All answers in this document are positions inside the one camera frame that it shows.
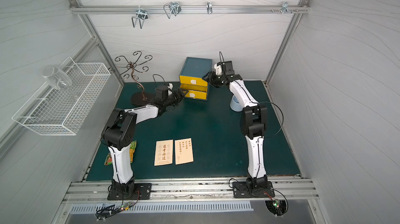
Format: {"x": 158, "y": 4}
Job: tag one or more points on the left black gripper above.
{"x": 174, "y": 96}

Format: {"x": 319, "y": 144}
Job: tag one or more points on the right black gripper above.
{"x": 213, "y": 77}

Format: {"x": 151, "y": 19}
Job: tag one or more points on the teal drawer cabinet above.
{"x": 196, "y": 67}

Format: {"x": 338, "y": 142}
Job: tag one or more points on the beige postcard with calligraphy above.
{"x": 164, "y": 153}

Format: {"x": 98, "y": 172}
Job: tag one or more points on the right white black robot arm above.
{"x": 253, "y": 126}

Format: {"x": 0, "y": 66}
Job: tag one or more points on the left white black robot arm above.
{"x": 118, "y": 134}

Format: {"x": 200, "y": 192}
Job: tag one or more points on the light blue mug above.
{"x": 235, "y": 104}

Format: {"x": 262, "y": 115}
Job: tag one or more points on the brown metal jewelry stand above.
{"x": 130, "y": 69}

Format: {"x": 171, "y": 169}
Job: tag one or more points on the green mat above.
{"x": 219, "y": 147}

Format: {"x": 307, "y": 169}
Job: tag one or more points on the small metal clip hook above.
{"x": 209, "y": 8}

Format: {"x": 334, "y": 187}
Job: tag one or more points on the metal double hook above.
{"x": 139, "y": 19}

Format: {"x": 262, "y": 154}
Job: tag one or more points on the green red snack packet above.
{"x": 132, "y": 147}

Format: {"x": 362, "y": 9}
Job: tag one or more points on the clear glass cup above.
{"x": 57, "y": 78}

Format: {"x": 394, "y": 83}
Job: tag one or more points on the white vent strip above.
{"x": 170, "y": 207}

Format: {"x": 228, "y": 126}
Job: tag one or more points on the right controller board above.
{"x": 277, "y": 207}

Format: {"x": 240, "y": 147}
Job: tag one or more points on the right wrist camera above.
{"x": 224, "y": 68}

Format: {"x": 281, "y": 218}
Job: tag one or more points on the metal wire hook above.
{"x": 172, "y": 8}

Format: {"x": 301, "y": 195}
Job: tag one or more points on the aluminium front rail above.
{"x": 192, "y": 189}

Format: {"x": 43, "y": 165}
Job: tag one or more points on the metal bracket hook right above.
{"x": 285, "y": 9}

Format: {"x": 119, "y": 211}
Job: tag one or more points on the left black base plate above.
{"x": 143, "y": 191}

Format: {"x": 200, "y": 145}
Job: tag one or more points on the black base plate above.
{"x": 143, "y": 191}
{"x": 242, "y": 191}

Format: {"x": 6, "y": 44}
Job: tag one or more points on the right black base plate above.
{"x": 242, "y": 191}

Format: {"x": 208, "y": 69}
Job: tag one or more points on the white wire basket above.
{"x": 62, "y": 112}

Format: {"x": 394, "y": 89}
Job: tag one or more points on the aluminium crossbar rail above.
{"x": 186, "y": 9}

